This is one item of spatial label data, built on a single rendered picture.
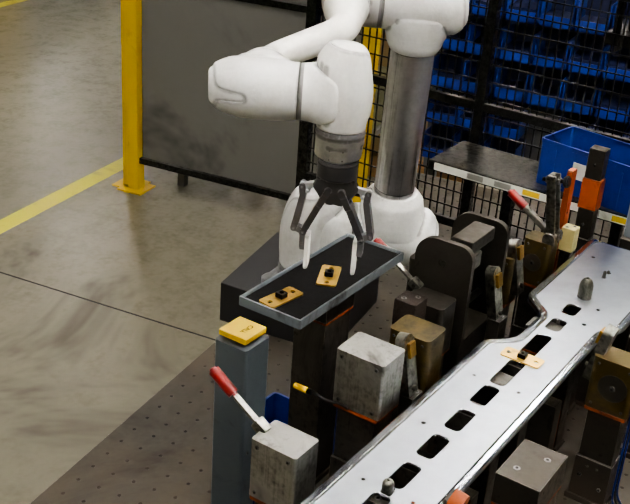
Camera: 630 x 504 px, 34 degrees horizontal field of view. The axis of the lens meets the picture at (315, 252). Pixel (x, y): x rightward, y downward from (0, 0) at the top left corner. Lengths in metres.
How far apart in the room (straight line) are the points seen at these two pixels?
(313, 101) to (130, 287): 2.67
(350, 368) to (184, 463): 0.53
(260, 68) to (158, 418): 0.91
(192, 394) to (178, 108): 2.76
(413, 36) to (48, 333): 2.21
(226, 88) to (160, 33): 3.19
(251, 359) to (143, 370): 2.05
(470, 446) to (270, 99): 0.69
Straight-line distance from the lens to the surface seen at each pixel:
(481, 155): 3.09
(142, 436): 2.33
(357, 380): 1.87
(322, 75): 1.81
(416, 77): 2.41
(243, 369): 1.81
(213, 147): 5.01
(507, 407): 1.98
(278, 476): 1.72
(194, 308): 4.23
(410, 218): 2.57
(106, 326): 4.12
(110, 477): 2.22
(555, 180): 2.48
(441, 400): 1.96
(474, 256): 2.12
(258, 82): 1.81
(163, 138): 5.15
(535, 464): 1.80
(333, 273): 2.00
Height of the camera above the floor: 2.08
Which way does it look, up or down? 26 degrees down
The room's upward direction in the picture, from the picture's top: 4 degrees clockwise
